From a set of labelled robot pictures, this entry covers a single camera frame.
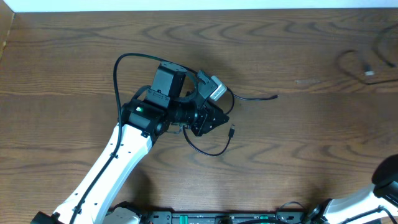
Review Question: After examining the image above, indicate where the black USB cable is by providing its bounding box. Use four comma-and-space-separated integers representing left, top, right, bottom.
182, 86, 279, 157
334, 23, 398, 86

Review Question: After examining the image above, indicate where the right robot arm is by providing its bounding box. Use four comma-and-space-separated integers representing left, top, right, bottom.
303, 154, 397, 224

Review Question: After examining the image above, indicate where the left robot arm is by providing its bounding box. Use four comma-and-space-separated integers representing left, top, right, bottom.
32, 62, 229, 223

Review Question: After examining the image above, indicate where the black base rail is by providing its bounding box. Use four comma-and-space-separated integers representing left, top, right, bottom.
105, 201, 312, 224

